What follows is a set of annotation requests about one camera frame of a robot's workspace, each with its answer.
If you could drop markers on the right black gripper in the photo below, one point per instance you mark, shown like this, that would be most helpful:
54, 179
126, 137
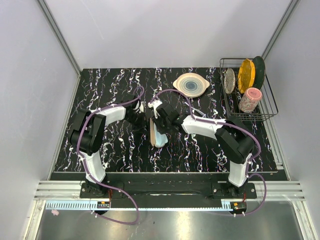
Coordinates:
159, 128

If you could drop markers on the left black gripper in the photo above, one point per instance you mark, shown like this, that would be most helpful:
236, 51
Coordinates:
142, 126

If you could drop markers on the light blue cleaning cloth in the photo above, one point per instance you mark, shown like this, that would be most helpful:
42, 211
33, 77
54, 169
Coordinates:
160, 140

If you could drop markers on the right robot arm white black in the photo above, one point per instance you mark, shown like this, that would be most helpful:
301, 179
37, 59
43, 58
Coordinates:
236, 142

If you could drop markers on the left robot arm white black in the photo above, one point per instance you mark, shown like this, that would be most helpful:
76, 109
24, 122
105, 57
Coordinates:
88, 130

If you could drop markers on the black marble pattern mat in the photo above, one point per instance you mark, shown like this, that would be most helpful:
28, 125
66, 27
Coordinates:
125, 149

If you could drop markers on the beige plate blue rings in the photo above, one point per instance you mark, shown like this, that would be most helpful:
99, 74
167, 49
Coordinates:
191, 85

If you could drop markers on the grey speckled plate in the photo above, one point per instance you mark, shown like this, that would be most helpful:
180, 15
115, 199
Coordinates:
229, 81

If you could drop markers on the pink patterned cup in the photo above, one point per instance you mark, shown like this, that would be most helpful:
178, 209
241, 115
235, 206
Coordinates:
250, 100

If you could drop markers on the yellow scalloped plate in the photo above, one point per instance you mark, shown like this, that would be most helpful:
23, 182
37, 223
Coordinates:
246, 75

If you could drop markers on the dark green plate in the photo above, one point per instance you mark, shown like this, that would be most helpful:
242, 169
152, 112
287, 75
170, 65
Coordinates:
260, 71

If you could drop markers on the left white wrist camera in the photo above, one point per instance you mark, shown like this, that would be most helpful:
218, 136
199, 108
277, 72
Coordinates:
140, 107

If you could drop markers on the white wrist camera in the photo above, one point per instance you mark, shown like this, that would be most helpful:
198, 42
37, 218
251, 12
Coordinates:
140, 107
153, 105

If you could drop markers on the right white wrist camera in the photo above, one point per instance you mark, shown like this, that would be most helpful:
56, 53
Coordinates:
153, 105

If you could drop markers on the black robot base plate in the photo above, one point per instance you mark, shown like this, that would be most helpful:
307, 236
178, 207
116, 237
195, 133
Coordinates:
118, 198

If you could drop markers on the black wire dish rack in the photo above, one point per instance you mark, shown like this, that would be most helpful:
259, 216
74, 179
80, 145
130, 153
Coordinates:
266, 107

